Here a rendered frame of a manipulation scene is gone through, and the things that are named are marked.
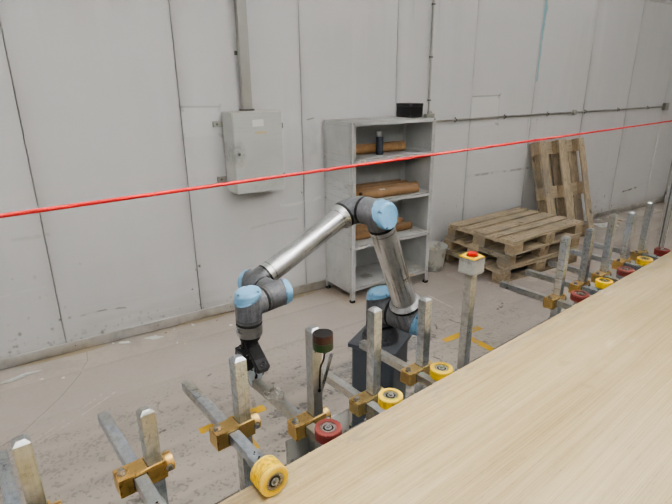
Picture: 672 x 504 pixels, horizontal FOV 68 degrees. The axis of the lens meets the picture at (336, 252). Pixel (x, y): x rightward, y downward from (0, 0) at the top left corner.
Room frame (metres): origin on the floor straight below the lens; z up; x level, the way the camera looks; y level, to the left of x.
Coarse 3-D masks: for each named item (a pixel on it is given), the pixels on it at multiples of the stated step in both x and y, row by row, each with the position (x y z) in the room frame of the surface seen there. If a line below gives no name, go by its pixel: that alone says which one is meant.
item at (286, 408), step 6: (258, 378) 1.53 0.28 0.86; (252, 384) 1.51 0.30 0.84; (258, 384) 1.49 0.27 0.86; (264, 384) 1.49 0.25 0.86; (258, 390) 1.48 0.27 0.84; (264, 390) 1.45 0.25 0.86; (264, 396) 1.45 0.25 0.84; (270, 402) 1.42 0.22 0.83; (276, 402) 1.39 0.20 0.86; (282, 402) 1.38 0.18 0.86; (288, 402) 1.38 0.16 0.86; (282, 408) 1.36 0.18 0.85; (288, 408) 1.35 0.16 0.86; (294, 408) 1.35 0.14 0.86; (288, 414) 1.34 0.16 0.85; (294, 414) 1.32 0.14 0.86; (306, 426) 1.26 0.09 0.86; (312, 426) 1.26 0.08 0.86; (306, 432) 1.26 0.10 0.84; (312, 432) 1.24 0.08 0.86; (312, 438) 1.24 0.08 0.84; (318, 444) 1.21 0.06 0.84
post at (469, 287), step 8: (464, 280) 1.80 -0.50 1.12; (472, 280) 1.78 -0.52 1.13; (464, 288) 1.79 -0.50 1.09; (472, 288) 1.78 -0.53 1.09; (464, 296) 1.79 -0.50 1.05; (472, 296) 1.78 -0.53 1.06; (464, 304) 1.79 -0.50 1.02; (472, 304) 1.78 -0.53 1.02; (464, 312) 1.79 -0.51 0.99; (472, 312) 1.79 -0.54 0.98; (464, 320) 1.78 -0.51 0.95; (472, 320) 1.79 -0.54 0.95; (464, 328) 1.78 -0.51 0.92; (464, 336) 1.78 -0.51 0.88; (464, 344) 1.78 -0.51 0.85; (464, 352) 1.77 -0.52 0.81; (464, 360) 1.77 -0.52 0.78; (456, 368) 1.80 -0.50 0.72
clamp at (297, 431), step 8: (296, 416) 1.30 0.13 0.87; (304, 416) 1.30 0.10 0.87; (312, 416) 1.30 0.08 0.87; (320, 416) 1.30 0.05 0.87; (328, 416) 1.32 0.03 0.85; (288, 424) 1.27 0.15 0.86; (296, 424) 1.26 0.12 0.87; (304, 424) 1.26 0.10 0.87; (288, 432) 1.28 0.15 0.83; (296, 432) 1.24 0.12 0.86; (304, 432) 1.26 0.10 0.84; (296, 440) 1.24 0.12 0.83
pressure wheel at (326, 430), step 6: (324, 420) 1.23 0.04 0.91; (330, 420) 1.23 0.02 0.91; (336, 420) 1.23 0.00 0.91; (318, 426) 1.20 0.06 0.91; (324, 426) 1.21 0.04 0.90; (330, 426) 1.20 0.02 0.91; (336, 426) 1.20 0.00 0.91; (318, 432) 1.18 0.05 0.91; (324, 432) 1.18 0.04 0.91; (330, 432) 1.18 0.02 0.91; (336, 432) 1.18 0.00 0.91; (318, 438) 1.17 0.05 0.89; (324, 438) 1.16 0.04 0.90; (330, 438) 1.16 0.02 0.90
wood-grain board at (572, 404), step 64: (576, 320) 1.87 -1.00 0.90; (640, 320) 1.87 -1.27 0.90; (448, 384) 1.42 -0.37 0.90; (512, 384) 1.42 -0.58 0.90; (576, 384) 1.41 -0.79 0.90; (640, 384) 1.41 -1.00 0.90; (320, 448) 1.12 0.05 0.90; (384, 448) 1.12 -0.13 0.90; (448, 448) 1.11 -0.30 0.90; (512, 448) 1.11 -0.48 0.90; (576, 448) 1.11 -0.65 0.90; (640, 448) 1.11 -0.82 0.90
